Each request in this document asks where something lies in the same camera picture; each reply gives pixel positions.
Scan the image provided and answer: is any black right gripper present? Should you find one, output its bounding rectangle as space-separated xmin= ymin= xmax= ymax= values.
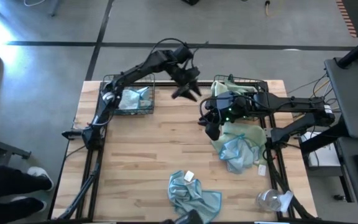
xmin=198 ymin=91 xmax=246 ymax=141

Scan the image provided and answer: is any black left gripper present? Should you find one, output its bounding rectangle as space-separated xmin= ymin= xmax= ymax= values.
xmin=169 ymin=65 xmax=203 ymax=103

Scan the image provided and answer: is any blue microfiber towel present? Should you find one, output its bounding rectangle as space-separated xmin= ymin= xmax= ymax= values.
xmin=137 ymin=86 xmax=152 ymax=108
xmin=118 ymin=88 xmax=142 ymax=110
xmin=167 ymin=170 xmax=223 ymax=224
xmin=218 ymin=134 xmax=260 ymax=174

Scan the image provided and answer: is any clear plastic bag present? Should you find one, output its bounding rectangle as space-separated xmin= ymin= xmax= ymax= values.
xmin=255 ymin=189 xmax=294 ymax=213

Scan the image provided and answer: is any white box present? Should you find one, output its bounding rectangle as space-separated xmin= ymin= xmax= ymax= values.
xmin=301 ymin=132 xmax=341 ymax=169

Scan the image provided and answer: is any grey side desk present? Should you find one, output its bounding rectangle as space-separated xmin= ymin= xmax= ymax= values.
xmin=324 ymin=57 xmax=358 ymax=216

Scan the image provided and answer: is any black pole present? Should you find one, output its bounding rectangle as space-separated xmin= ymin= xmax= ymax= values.
xmin=336 ymin=29 xmax=358 ymax=68

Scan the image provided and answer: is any grey metal stand leg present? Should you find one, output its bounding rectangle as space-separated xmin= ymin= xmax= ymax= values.
xmin=0 ymin=124 xmax=32 ymax=159

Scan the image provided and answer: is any person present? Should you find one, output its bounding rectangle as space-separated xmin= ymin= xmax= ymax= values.
xmin=0 ymin=164 xmax=55 ymax=224

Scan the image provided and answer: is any black wire basket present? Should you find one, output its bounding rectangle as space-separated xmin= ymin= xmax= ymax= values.
xmin=213 ymin=74 xmax=269 ymax=121
xmin=99 ymin=73 xmax=155 ymax=116

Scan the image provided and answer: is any black aluminium table frame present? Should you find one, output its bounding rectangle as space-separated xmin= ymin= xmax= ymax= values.
xmin=51 ymin=80 xmax=316 ymax=222

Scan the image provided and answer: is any black table-level camera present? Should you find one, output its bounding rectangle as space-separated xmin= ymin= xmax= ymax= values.
xmin=163 ymin=210 xmax=204 ymax=224

